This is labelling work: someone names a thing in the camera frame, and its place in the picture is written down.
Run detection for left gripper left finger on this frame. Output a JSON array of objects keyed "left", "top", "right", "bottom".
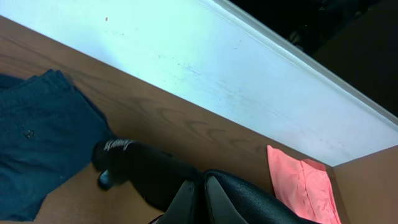
[{"left": 157, "top": 180, "right": 197, "bottom": 224}]

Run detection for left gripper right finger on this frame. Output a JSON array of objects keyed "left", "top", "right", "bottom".
[{"left": 205, "top": 176, "right": 241, "bottom": 224}]

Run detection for black orange patterned jersey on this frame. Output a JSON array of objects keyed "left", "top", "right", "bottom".
[{"left": 92, "top": 139, "right": 309, "bottom": 224}]

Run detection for coral pink shirt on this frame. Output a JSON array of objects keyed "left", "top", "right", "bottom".
[{"left": 267, "top": 146, "right": 341, "bottom": 224}]

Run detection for folded navy blue shorts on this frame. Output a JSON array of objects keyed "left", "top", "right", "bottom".
[{"left": 1, "top": 70, "right": 115, "bottom": 222}]

